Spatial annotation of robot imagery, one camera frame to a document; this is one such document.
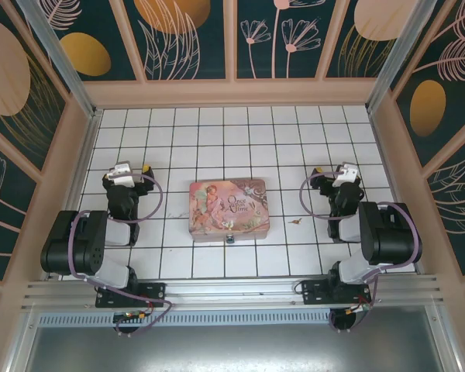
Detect pink illustrated tin box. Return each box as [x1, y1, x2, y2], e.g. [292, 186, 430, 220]
[188, 177, 269, 244]

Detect grey metal sheet panel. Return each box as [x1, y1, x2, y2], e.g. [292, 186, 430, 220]
[7, 305, 464, 372]

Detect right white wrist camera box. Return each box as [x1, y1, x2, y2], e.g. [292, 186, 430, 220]
[332, 162, 360, 188]

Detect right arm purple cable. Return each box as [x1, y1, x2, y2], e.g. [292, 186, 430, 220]
[299, 173, 423, 333]

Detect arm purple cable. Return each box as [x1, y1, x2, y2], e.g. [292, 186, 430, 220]
[299, 173, 423, 333]
[70, 172, 174, 337]

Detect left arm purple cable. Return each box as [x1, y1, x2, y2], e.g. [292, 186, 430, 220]
[70, 172, 174, 337]

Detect aluminium side rail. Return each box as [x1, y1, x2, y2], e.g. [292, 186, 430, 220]
[366, 108, 425, 274]
[42, 108, 104, 282]

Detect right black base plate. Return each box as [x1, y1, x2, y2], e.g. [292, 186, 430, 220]
[301, 279, 373, 305]

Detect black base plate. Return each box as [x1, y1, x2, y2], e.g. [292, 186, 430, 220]
[95, 281, 167, 309]
[301, 279, 373, 305]

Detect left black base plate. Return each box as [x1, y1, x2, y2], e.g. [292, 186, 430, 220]
[95, 281, 167, 309]

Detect aluminium corner post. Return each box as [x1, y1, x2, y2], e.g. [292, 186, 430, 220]
[366, 0, 456, 114]
[17, 0, 103, 119]

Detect aluminium mounting rail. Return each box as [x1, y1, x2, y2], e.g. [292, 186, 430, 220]
[21, 274, 446, 312]

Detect slotted grey cable duct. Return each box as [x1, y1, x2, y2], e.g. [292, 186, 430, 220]
[36, 312, 431, 329]

